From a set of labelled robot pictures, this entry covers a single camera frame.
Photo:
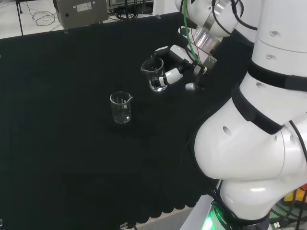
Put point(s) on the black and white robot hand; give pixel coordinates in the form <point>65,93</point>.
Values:
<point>173,76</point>

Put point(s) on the clear glass beaker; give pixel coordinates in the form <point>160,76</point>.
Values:
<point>149,72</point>
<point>121,107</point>

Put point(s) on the clear cloth clip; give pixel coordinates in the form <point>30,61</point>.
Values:
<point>157,16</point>
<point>124,225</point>
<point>65,31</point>

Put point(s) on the brown cardboard box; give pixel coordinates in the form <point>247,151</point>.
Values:
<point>81,13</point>

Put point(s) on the black bench cloth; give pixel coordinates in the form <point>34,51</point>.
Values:
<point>60,119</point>

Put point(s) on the black tripod leg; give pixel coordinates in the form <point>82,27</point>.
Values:
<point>20,18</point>

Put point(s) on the yellow stop button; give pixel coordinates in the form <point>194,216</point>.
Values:
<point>296,195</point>

